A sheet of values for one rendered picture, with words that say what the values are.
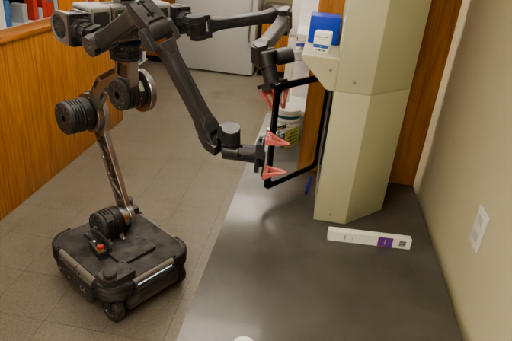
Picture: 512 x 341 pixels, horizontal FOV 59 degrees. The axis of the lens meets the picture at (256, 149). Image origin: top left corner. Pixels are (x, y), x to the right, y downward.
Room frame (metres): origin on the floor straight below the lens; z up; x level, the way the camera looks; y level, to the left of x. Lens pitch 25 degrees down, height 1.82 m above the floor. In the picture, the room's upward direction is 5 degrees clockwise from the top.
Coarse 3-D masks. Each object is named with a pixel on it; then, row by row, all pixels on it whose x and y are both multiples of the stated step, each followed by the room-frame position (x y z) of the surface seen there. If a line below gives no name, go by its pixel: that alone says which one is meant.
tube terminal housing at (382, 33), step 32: (352, 0) 1.35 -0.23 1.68; (384, 0) 1.34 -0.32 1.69; (416, 0) 1.41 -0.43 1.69; (352, 32) 1.35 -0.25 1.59; (384, 32) 1.34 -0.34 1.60; (416, 32) 1.43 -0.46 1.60; (352, 64) 1.35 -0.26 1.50; (384, 64) 1.36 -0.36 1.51; (352, 96) 1.34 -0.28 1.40; (384, 96) 1.38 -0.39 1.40; (352, 128) 1.34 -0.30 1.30; (384, 128) 1.40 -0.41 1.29; (352, 160) 1.34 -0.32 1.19; (384, 160) 1.43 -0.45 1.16; (320, 192) 1.35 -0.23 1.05; (352, 192) 1.34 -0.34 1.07; (384, 192) 1.45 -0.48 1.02
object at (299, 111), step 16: (288, 96) 1.48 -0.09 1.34; (304, 96) 1.55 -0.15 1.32; (320, 96) 1.62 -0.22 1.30; (272, 112) 1.43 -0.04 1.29; (288, 112) 1.49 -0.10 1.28; (304, 112) 1.56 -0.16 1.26; (320, 112) 1.63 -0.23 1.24; (288, 128) 1.50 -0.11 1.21; (304, 128) 1.57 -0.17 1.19; (304, 144) 1.58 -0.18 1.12; (288, 160) 1.52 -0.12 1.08; (304, 160) 1.59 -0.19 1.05
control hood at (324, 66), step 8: (304, 48) 1.46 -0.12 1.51; (336, 48) 1.50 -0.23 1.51; (304, 56) 1.36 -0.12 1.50; (312, 56) 1.36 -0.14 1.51; (320, 56) 1.36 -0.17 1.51; (328, 56) 1.37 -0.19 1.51; (336, 56) 1.38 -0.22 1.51; (312, 64) 1.36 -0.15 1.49; (320, 64) 1.36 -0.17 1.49; (328, 64) 1.35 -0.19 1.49; (336, 64) 1.35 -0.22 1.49; (320, 72) 1.36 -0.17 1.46; (328, 72) 1.35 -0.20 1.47; (336, 72) 1.35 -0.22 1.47; (320, 80) 1.36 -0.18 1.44; (328, 80) 1.35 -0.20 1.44; (328, 88) 1.35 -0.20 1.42
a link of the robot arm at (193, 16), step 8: (272, 8) 2.08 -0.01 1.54; (192, 16) 1.97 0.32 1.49; (200, 16) 1.97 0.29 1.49; (208, 16) 1.98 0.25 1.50; (224, 16) 2.03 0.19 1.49; (232, 16) 2.03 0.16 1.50; (240, 16) 2.03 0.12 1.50; (248, 16) 2.03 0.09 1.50; (256, 16) 2.04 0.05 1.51; (264, 16) 2.05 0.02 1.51; (272, 16) 2.06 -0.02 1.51; (192, 24) 1.95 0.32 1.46; (208, 24) 2.01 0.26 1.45; (216, 24) 1.99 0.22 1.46; (224, 24) 2.00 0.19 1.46; (232, 24) 2.01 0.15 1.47; (240, 24) 2.02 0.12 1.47; (248, 24) 2.03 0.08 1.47; (256, 24) 2.05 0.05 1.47; (208, 32) 2.02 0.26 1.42; (200, 40) 1.96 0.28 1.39
